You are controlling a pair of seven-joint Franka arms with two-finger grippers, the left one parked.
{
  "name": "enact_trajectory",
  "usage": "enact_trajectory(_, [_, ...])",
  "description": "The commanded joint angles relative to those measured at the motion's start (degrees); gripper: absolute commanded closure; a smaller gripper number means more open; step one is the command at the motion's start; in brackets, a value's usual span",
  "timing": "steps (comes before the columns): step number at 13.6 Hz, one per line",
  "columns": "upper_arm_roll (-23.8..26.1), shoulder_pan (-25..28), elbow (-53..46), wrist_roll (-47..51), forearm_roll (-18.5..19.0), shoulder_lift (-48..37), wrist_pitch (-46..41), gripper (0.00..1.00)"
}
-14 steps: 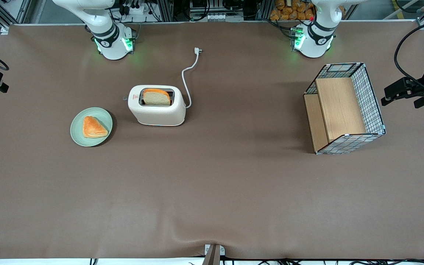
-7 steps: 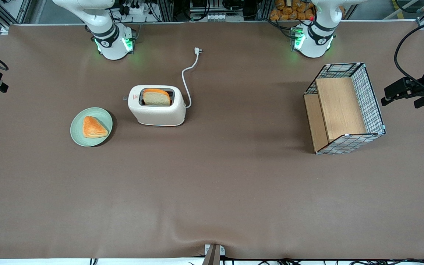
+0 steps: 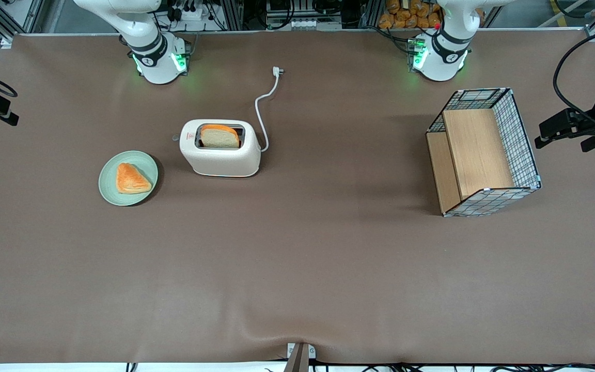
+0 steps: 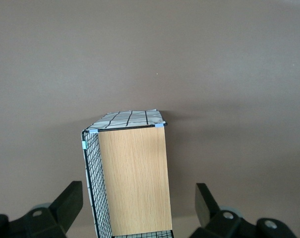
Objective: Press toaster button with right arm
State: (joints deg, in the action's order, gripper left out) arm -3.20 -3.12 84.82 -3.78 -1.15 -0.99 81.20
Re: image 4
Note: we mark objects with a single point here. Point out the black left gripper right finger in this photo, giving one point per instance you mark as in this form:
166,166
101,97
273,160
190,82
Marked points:
209,210

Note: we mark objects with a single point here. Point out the light wooden shelf insert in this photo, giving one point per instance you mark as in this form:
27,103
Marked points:
137,178

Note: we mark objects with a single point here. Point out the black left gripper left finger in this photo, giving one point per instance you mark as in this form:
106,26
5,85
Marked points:
60,205

